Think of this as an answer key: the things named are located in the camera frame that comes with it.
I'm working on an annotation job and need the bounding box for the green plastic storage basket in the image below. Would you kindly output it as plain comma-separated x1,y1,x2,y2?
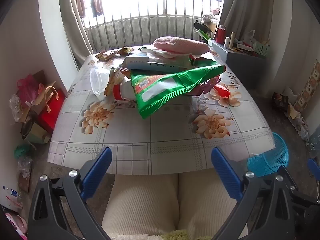
252,40,271,57

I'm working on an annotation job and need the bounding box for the blue plastic basket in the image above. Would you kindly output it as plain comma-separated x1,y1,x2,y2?
247,132,290,177

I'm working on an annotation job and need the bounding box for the clear plastic bottle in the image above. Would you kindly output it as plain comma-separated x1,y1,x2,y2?
300,127,320,158

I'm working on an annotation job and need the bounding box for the dark snack bag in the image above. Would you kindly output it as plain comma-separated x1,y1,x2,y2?
272,92,290,112

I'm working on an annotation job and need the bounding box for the clear plastic cup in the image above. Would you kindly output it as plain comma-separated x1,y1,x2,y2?
90,67,112,97

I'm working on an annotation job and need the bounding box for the gold snack wrapper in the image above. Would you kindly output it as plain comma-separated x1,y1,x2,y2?
104,67,125,96

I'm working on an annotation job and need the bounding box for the patterned board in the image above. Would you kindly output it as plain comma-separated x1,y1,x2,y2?
294,59,320,113

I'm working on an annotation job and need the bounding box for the red gift bag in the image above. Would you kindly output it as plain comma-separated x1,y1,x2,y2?
37,86,66,133

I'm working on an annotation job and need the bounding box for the white plastic bag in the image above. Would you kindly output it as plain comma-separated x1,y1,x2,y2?
244,29,257,44

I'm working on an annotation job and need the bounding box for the person's right leg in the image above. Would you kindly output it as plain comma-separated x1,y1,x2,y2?
175,169,248,233

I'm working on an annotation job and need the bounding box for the purple snack wrapper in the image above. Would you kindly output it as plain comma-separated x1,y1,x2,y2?
190,76,222,97

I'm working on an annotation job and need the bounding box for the small red packet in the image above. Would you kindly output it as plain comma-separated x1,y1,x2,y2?
214,84,231,98

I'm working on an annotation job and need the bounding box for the metal balcony railing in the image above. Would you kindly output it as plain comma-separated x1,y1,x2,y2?
82,0,223,54

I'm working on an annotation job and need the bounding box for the green paper bag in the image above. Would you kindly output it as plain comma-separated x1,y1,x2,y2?
199,30,213,43

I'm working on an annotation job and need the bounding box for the grey-beige curtain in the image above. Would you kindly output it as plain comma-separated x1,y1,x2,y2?
58,0,94,68
220,0,275,43

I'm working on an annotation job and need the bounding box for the white device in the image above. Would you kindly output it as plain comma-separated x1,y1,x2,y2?
0,182,23,210

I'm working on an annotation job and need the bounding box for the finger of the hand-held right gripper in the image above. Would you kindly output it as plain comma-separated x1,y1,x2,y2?
282,165,320,205
307,158,320,182

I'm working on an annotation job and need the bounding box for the pile of clothes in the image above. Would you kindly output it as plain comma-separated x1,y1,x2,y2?
201,7,222,23

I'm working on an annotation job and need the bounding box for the gold snack packet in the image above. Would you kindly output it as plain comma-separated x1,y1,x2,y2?
95,50,120,61
117,46,135,56

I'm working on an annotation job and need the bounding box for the pink knitted cushion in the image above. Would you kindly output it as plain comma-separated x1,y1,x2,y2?
152,36,210,55

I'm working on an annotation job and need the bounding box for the red and white box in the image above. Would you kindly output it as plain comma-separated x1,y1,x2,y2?
236,42,253,52

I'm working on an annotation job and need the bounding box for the white bottle with red cap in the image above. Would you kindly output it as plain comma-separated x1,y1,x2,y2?
113,79,137,100

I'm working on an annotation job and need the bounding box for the grey cabinet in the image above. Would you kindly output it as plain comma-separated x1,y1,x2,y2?
207,39,267,88

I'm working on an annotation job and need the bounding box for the pink plastic bag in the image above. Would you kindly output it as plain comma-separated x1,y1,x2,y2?
16,74,42,103

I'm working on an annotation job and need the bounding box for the clear plastic bag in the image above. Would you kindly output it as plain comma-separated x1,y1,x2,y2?
9,94,24,123

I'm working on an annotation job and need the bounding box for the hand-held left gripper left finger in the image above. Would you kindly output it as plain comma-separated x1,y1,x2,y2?
27,146,113,240

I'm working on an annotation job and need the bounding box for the large green foil bag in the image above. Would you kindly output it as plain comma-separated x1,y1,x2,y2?
130,64,227,119

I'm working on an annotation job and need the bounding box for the cardboard box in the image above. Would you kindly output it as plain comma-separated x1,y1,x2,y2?
206,21,219,33

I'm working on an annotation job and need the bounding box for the green plastic bag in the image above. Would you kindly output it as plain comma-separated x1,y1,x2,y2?
14,144,33,159

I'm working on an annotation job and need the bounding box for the white and blue box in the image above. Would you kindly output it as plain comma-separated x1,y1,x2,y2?
124,54,192,73

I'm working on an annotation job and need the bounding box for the tan paper bag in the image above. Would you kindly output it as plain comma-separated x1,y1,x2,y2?
21,100,50,144

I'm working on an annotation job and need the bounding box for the person's left leg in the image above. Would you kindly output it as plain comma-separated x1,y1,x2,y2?
101,174,180,234

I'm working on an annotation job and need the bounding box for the dark hanging garment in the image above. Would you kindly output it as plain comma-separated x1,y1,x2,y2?
90,0,99,18

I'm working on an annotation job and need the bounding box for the green and red snack bag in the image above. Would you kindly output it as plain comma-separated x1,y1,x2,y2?
189,54,217,68

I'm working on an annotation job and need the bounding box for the person's leg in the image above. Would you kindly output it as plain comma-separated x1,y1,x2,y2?
175,169,248,233
101,174,180,234

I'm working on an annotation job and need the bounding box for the red thermos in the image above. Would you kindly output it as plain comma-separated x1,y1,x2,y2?
216,25,227,45

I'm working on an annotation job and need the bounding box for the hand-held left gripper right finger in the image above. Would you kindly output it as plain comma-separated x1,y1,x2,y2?
211,147,297,240

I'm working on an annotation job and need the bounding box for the white tissue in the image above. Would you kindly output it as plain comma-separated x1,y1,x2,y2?
140,47,175,59

